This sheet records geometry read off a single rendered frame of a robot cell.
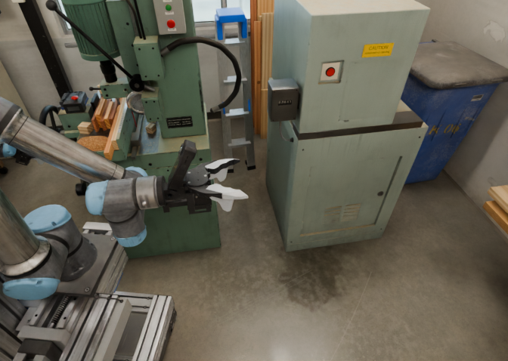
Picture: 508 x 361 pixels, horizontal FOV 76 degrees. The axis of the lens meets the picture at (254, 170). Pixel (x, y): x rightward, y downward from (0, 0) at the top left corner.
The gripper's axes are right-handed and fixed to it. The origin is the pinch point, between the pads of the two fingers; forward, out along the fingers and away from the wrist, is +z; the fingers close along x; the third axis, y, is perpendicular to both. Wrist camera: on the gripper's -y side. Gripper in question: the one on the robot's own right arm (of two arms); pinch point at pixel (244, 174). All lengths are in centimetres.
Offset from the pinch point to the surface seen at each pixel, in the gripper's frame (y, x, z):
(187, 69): -2, -80, -14
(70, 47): 15, -220, -108
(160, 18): -24, -71, -20
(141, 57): -11, -71, -30
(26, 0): -20, -208, -122
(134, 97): 8, -79, -38
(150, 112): 13, -73, -31
